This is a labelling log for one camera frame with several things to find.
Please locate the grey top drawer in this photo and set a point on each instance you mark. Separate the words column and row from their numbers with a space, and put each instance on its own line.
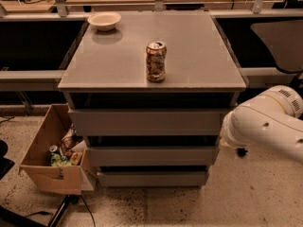
column 147, row 122

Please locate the grey drawer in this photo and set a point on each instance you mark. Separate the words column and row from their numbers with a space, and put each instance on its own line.
column 147, row 122
column 152, row 156
column 153, row 179

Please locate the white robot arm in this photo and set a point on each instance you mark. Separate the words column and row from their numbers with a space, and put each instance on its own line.
column 271, row 120

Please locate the grey drawer cabinet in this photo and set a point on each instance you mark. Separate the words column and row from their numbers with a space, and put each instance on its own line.
column 108, row 72

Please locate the grey middle drawer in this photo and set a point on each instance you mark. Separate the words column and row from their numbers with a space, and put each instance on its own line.
column 152, row 156

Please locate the grey bottom drawer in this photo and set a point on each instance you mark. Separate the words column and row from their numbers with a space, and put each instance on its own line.
column 153, row 179

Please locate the crushed soda can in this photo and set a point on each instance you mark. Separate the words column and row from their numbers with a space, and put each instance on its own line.
column 156, row 52

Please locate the white ceramic bowl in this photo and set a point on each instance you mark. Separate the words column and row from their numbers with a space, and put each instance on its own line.
column 104, row 21

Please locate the green can in box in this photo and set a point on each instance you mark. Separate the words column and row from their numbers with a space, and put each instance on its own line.
column 56, row 159

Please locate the cardboard box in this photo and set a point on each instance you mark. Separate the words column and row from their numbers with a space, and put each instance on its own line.
column 64, row 180

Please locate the grey chair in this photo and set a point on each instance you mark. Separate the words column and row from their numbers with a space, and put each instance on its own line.
column 284, row 40

